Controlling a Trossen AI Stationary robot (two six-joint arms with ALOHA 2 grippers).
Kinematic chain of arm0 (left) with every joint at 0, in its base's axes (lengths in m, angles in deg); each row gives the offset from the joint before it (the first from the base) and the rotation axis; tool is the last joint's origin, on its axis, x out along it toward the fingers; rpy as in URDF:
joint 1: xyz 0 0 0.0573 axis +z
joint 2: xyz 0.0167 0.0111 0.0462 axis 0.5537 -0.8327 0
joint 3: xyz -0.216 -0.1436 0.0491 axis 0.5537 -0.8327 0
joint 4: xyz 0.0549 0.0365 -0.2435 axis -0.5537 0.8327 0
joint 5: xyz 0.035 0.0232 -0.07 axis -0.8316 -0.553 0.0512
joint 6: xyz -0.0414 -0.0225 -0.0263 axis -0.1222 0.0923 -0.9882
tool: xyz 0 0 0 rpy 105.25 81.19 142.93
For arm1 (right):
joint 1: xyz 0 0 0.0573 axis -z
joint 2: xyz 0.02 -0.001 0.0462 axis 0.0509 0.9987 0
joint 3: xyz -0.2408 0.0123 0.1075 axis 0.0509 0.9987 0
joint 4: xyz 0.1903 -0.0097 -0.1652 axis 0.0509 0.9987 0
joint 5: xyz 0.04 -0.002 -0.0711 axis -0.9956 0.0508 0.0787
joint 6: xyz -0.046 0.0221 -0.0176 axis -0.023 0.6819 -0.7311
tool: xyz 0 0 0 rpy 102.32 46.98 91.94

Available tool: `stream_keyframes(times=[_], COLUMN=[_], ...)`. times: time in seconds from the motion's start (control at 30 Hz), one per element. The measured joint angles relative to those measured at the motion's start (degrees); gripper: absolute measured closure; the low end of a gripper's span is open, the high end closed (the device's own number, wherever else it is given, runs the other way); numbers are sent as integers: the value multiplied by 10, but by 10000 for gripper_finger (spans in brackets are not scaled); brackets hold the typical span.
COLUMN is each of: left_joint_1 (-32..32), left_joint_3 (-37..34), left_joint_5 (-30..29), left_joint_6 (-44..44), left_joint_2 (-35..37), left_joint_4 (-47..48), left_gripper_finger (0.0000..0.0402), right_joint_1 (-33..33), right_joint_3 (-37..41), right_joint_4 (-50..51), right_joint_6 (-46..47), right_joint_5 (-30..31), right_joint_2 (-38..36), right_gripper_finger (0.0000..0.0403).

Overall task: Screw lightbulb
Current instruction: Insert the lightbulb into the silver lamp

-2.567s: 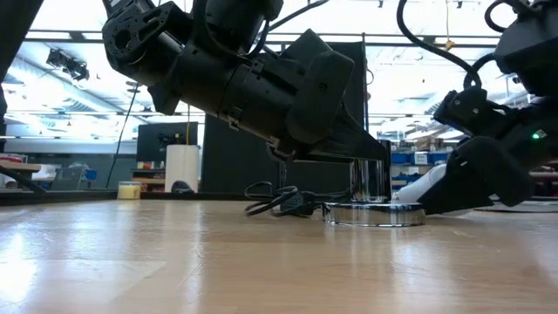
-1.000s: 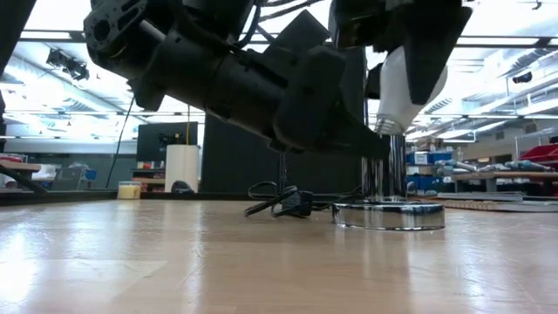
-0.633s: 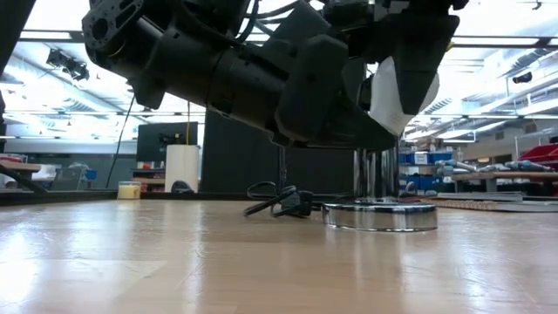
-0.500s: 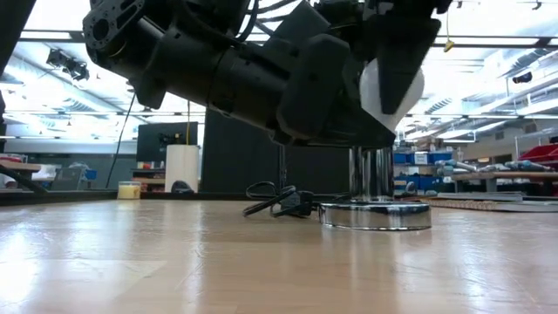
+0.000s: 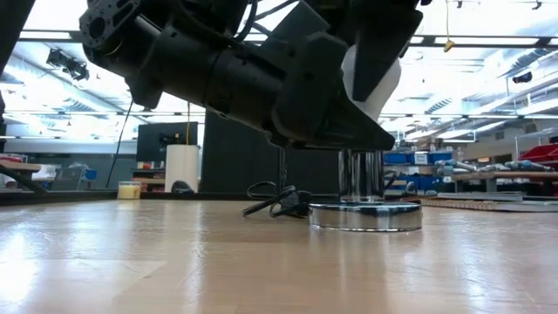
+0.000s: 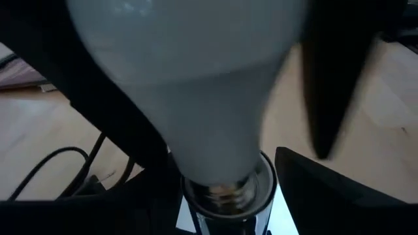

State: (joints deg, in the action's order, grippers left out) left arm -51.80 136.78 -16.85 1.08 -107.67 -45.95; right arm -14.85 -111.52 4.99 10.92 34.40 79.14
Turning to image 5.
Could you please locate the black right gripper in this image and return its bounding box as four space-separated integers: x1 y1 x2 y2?
330 0 432 103

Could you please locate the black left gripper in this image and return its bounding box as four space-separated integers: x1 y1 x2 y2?
208 32 396 152

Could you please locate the white lightbulb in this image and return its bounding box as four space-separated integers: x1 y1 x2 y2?
342 43 402 123

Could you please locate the chrome lamp base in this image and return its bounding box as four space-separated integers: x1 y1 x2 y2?
309 149 423 233

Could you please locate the black lamp cord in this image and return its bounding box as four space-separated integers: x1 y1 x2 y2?
242 168 400 219

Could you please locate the yellow hanging plug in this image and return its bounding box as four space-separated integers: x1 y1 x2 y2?
443 0 456 53

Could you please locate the black curtain panel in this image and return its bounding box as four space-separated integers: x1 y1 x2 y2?
201 111 282 195
285 146 341 195

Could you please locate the white cylinder cup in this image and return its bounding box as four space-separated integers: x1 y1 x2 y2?
164 144 201 193

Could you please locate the black monitor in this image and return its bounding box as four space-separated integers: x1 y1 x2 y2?
136 121 199 163

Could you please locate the wooden workbench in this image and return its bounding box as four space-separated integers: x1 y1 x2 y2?
0 160 43 193
451 171 558 193

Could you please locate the wooden shelf unit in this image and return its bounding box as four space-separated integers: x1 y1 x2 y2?
130 160 167 193

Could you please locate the red storage bin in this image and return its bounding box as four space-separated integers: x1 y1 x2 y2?
518 143 558 166

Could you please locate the yellow candle jar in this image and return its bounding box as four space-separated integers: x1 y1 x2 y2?
117 181 142 201

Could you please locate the black ceiling-mounted device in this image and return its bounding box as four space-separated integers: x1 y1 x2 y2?
45 47 91 82

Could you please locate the black hanging cable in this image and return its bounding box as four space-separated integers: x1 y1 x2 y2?
105 98 135 189

